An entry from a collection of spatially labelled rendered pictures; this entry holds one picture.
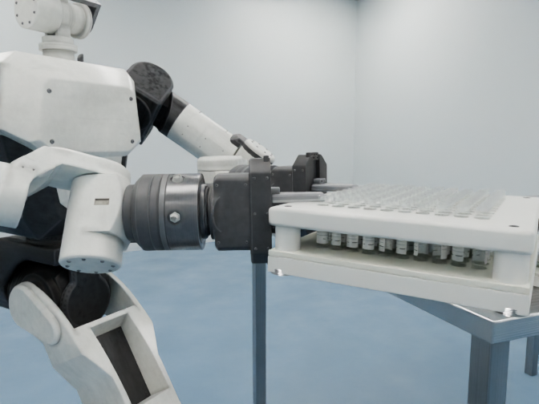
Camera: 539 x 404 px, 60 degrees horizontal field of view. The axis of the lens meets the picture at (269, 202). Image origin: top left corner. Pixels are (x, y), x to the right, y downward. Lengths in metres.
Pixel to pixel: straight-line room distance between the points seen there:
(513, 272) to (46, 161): 0.46
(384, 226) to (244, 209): 0.16
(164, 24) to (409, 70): 2.73
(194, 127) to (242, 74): 4.43
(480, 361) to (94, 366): 0.61
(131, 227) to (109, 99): 0.39
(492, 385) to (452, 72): 4.65
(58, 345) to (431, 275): 0.65
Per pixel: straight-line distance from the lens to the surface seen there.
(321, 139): 5.99
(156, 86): 1.03
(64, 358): 0.90
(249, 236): 0.52
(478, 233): 0.42
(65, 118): 0.83
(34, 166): 0.54
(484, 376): 0.82
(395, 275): 0.45
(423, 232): 0.43
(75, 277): 0.91
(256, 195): 0.51
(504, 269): 0.43
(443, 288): 0.44
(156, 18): 5.17
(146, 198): 0.51
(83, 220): 0.54
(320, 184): 0.64
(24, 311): 0.94
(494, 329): 0.76
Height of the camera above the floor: 1.13
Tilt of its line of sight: 7 degrees down
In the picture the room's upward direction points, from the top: straight up
